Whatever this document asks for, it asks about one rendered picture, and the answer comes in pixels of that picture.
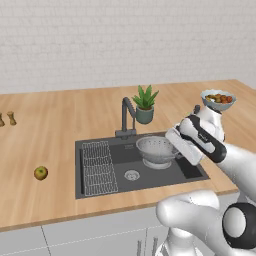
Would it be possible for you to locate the red fruit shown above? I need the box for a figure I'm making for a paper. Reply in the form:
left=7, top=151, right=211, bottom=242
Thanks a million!
left=219, top=95, right=234, bottom=104

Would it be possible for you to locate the dark grey sink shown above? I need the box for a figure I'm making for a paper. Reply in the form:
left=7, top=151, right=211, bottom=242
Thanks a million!
left=74, top=131, right=211, bottom=201

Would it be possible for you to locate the white metal colander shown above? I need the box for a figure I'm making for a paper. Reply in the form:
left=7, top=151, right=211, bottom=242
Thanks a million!
left=135, top=135, right=181, bottom=170

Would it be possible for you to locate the grey cupboard door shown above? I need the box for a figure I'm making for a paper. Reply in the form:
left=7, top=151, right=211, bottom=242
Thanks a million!
left=41, top=206, right=168, bottom=256
left=217, top=192, right=242, bottom=206
left=0, top=225, right=47, bottom=256

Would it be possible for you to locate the dark grey sink faucet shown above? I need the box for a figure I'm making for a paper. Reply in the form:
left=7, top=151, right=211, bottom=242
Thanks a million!
left=114, top=96, right=138, bottom=141

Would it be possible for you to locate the wire sink rack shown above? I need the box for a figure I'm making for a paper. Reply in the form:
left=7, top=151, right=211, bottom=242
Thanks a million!
left=81, top=140, right=120, bottom=197

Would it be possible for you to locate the green yellow apple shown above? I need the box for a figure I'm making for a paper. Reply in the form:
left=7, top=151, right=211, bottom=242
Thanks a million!
left=33, top=165, right=50, bottom=182

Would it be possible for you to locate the green plant in grey pot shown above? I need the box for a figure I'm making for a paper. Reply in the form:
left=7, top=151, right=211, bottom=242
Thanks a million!
left=131, top=84, right=160, bottom=126

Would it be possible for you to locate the round metal sink drain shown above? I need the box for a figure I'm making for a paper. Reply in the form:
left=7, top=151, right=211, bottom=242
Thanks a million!
left=123, top=169, right=140, bottom=182

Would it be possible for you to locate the pale blue fruit bowl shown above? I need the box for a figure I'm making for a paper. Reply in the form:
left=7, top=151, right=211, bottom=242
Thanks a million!
left=200, top=88, right=238, bottom=113

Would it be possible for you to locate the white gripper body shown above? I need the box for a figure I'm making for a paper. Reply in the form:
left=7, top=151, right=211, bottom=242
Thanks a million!
left=165, top=127, right=204, bottom=167

